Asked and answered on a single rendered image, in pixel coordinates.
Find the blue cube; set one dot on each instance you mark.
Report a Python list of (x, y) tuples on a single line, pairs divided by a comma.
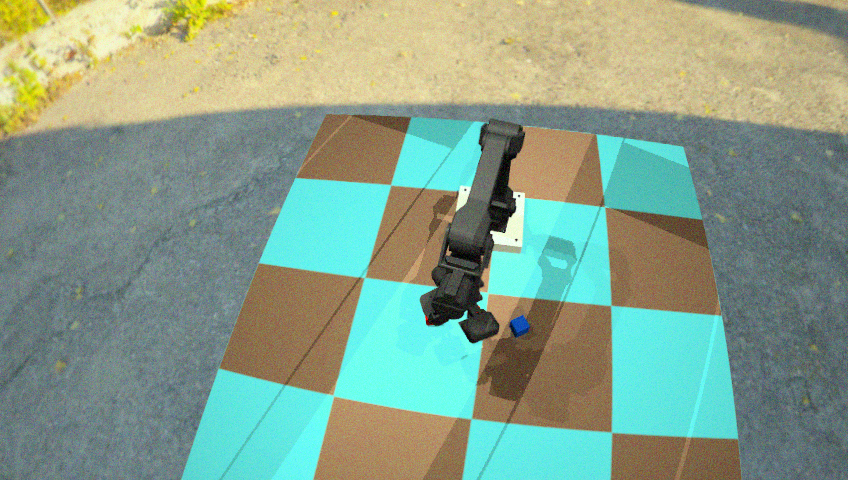
[(519, 326)]

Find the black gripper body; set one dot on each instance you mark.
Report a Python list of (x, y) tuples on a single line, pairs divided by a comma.
[(480, 324)]

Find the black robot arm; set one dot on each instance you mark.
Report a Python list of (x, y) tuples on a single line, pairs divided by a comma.
[(488, 207)]

